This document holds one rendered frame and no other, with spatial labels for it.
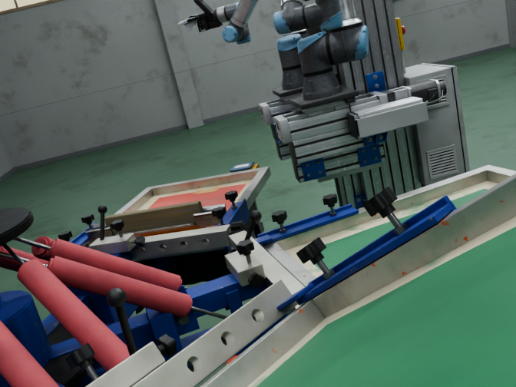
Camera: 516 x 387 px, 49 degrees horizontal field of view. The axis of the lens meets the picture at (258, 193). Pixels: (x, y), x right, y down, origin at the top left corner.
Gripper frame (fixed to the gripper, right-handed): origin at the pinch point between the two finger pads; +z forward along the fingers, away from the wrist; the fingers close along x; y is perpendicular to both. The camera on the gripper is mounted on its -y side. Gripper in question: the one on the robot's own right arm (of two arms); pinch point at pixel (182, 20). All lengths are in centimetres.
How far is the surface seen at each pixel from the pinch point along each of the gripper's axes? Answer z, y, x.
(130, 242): -34, 41, -151
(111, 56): 482, 95, 668
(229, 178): -30, 62, -66
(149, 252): -37, 47, -147
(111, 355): -72, 26, -215
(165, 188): 0, 61, -69
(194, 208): -41, 47, -121
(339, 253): -94, 53, -148
